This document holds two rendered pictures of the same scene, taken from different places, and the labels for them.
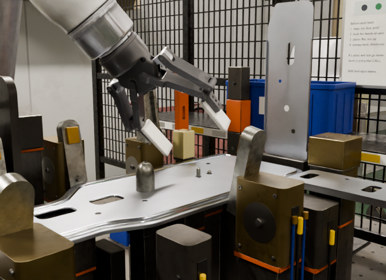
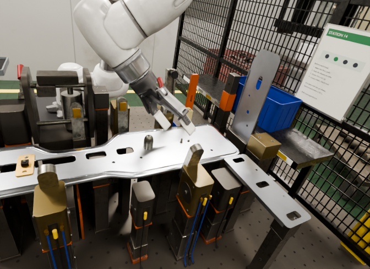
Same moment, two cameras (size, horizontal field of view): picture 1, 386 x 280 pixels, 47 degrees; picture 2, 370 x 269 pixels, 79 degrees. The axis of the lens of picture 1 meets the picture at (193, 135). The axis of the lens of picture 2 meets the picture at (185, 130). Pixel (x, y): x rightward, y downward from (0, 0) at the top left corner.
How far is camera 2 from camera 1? 32 cm
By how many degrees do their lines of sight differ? 23
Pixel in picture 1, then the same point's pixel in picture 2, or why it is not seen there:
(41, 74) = not seen: hidden behind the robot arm
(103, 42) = (127, 78)
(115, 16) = (135, 65)
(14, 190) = (45, 175)
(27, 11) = not seen: outside the picture
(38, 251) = (47, 209)
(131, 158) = not seen: hidden behind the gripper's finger
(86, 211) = (109, 158)
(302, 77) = (260, 100)
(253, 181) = (188, 172)
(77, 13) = (113, 62)
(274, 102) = (243, 105)
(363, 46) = (316, 80)
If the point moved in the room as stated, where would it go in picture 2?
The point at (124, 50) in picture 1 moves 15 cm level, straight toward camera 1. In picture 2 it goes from (139, 84) to (117, 107)
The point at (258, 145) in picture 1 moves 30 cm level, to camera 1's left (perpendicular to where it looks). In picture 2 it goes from (197, 155) to (101, 123)
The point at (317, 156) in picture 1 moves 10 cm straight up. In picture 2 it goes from (251, 146) to (260, 123)
